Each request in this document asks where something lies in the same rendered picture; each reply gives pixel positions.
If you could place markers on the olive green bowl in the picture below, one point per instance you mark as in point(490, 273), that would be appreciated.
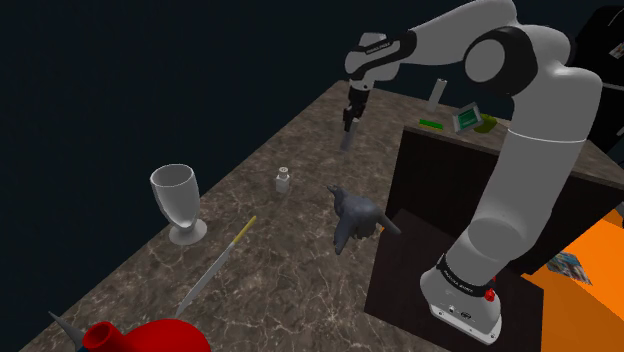
point(486, 124)

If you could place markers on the grey cylinder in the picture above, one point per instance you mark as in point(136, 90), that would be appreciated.
point(347, 140)

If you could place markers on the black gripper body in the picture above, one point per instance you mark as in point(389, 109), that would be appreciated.
point(356, 101)

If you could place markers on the grey pointed spike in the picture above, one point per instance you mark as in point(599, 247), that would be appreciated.
point(67, 329)

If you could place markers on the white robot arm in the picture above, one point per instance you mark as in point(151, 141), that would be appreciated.
point(546, 126)

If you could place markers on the green flat bar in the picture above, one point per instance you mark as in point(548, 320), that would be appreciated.
point(431, 124)

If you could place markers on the colourful printed book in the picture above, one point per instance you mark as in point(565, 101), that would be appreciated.
point(569, 266)

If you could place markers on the small white bottle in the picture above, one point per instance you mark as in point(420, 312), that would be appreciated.
point(282, 181)

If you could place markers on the white tube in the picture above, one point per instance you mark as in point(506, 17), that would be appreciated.
point(436, 94)

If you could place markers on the grey framed green box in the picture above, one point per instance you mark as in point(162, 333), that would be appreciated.
point(467, 118)

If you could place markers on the red vase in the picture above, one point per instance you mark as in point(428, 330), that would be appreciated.
point(151, 337)

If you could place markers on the grey bird figure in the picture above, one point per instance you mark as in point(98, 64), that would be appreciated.
point(358, 215)

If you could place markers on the grey goblet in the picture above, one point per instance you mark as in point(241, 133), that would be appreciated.
point(176, 202)

